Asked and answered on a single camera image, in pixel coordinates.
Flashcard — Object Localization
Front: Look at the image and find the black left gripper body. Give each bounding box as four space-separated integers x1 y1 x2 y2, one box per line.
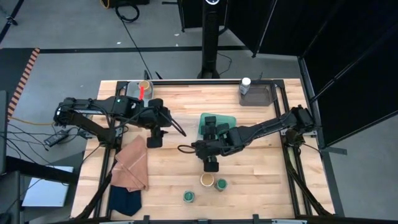
133 98 174 129

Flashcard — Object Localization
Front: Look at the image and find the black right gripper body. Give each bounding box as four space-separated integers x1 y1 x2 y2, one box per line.
192 133 242 160

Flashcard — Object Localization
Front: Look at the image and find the green-lid spice jar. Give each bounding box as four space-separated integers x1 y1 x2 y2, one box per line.
182 190 196 203
214 178 229 193

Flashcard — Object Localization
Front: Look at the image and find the white-lid spice jar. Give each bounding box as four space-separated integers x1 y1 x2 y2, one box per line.
238 77 252 96

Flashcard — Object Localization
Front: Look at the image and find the grey plastic bin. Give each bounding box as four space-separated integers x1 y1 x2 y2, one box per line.
126 80 155 101

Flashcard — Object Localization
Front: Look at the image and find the green plastic bin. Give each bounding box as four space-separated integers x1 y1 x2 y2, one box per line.
197 112 238 141

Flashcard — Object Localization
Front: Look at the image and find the salmon pink cloth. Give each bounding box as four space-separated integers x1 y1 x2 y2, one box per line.
111 135 149 193

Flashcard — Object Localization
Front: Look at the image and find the navy blue cloth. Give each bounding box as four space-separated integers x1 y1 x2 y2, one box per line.
108 185 143 217

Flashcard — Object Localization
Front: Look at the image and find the dark smoky plastic bin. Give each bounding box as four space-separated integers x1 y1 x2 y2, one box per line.
238 79 275 108

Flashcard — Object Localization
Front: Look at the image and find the black power adapter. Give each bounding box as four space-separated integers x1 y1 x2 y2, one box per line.
44 129 70 147

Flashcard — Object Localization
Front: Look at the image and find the black tower fan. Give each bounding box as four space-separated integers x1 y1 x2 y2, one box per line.
197 0 225 80

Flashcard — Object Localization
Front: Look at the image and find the white flat board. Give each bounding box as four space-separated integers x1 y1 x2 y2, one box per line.
21 166 75 208

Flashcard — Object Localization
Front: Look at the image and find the black room divider panel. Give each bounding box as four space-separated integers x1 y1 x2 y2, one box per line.
224 0 343 58
298 18 398 147

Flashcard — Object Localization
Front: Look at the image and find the black aluminium table frame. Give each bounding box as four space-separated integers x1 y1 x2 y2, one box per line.
74 79 335 224

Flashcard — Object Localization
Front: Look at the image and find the black floor cable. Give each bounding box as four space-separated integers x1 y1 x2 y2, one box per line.
114 4 154 80

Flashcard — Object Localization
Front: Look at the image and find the black side table frame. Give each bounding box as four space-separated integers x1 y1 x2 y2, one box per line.
0 90 80 224

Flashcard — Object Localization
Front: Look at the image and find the orange floor cable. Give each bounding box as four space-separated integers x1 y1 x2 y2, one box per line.
8 116 57 127

